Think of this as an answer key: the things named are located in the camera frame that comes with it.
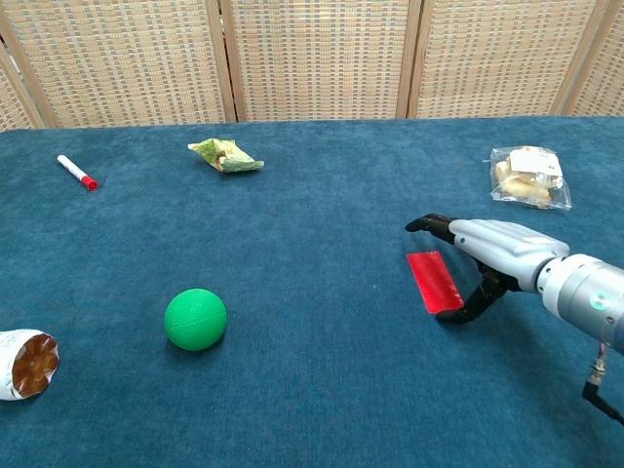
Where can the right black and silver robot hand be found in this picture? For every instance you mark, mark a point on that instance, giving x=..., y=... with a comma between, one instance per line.
x=507, y=248

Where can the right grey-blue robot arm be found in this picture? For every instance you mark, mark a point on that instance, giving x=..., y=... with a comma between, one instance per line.
x=585, y=287

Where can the clear bag of biscuits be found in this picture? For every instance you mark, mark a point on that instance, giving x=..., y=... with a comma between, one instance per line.
x=526, y=178

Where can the blue velvet table cloth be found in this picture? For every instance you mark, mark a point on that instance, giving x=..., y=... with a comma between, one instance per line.
x=312, y=244

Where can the woven wooden folding screen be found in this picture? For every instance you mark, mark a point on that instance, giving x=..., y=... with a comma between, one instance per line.
x=317, y=58

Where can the crumpled green snack packet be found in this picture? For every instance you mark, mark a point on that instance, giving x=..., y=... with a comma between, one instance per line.
x=229, y=158

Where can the green ball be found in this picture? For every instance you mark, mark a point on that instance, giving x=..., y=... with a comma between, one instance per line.
x=196, y=319

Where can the white marker with red cap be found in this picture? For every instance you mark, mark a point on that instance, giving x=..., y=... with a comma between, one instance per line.
x=73, y=169

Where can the white labelled tea bottle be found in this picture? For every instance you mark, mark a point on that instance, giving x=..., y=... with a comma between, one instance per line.
x=19, y=365

